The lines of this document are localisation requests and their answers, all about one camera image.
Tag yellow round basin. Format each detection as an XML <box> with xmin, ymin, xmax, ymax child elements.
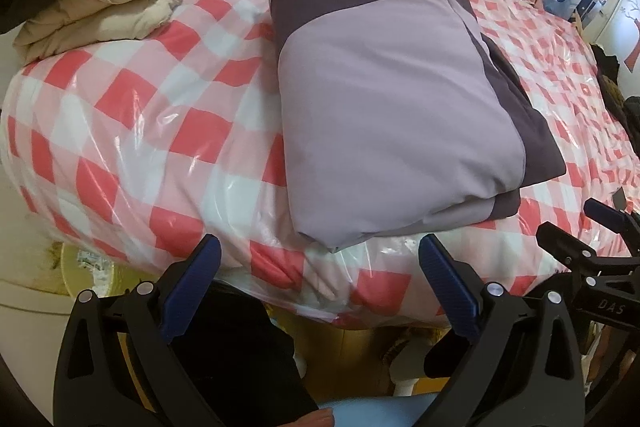
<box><xmin>60</xmin><ymin>241</ymin><xmax>152</xmax><ymax>304</ymax></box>

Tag beige quilted jacket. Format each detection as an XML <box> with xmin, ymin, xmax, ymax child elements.
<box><xmin>12</xmin><ymin>0</ymin><xmax>218</xmax><ymax>62</ymax></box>

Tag dark clothes pile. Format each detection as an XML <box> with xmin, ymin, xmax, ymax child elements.
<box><xmin>592</xmin><ymin>44</ymin><xmax>640</xmax><ymax>132</ymax></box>

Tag person's bare foot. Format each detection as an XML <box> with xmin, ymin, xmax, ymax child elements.
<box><xmin>292</xmin><ymin>412</ymin><xmax>336</xmax><ymax>427</ymax></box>

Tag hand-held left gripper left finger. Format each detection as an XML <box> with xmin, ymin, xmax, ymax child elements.
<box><xmin>52</xmin><ymin>234</ymin><xmax>223</xmax><ymax>427</ymax></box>

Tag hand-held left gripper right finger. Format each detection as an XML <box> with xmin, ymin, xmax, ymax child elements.
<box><xmin>417</xmin><ymin>233</ymin><xmax>586</xmax><ymax>427</ymax></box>

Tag light blue slipper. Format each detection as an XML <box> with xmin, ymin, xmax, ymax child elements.
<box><xmin>320</xmin><ymin>394</ymin><xmax>441</xmax><ymax>427</ymax></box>

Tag white wardrobe with tree sticker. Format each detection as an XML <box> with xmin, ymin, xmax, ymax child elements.
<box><xmin>582</xmin><ymin>0</ymin><xmax>640</xmax><ymax>78</ymax></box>

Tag pink checkered bed cover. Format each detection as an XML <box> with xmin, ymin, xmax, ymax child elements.
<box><xmin>0</xmin><ymin>0</ymin><xmax>640</xmax><ymax>333</ymax></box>

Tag yellow floor mat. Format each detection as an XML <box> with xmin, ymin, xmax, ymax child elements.
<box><xmin>115</xmin><ymin>319</ymin><xmax>453</xmax><ymax>413</ymax></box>

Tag person's black pants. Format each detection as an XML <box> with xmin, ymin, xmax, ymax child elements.
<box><xmin>170</xmin><ymin>282</ymin><xmax>321</xmax><ymax>427</ymax></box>

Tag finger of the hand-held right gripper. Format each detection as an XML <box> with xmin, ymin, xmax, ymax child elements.
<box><xmin>582</xmin><ymin>197</ymin><xmax>640</xmax><ymax>253</ymax></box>
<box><xmin>536</xmin><ymin>222</ymin><xmax>640</xmax><ymax>291</ymax></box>

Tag lilac and purple jacket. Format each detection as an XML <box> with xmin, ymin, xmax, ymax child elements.
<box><xmin>267</xmin><ymin>0</ymin><xmax>568</xmax><ymax>253</ymax></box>

